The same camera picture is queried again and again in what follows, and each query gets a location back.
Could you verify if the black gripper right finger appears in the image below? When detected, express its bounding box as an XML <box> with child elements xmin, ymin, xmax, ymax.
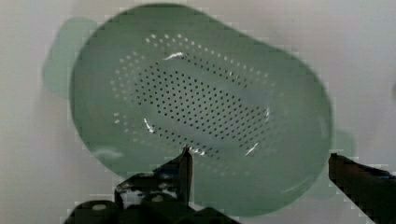
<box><xmin>328</xmin><ymin>153</ymin><xmax>396</xmax><ymax>224</ymax></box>

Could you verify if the green plastic strainer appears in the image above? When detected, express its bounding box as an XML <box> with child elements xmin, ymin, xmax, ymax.
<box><xmin>42</xmin><ymin>3</ymin><xmax>356</xmax><ymax>217</ymax></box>

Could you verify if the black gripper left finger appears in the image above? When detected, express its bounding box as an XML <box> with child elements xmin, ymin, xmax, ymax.
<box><xmin>114</xmin><ymin>146</ymin><xmax>192</xmax><ymax>209</ymax></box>

